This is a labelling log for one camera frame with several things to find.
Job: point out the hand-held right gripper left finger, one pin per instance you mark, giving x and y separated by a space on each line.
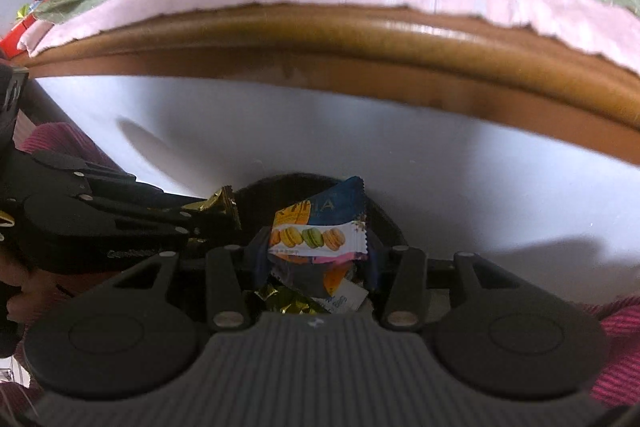
262 257

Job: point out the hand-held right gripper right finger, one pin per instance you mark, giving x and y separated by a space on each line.
376 267

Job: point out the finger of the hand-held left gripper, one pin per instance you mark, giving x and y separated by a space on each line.
140 197
160 232

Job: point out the macaron snack packet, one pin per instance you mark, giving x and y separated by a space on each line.
310 237

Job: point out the gold candy wrapper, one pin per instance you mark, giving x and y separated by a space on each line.
217 206

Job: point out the person's left hand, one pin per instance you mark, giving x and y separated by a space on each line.
30 292

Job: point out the red board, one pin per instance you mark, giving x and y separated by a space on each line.
15 37

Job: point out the wooden table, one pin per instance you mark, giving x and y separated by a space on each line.
350 37

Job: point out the person's magenta knit clothing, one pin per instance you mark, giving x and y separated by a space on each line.
620 347

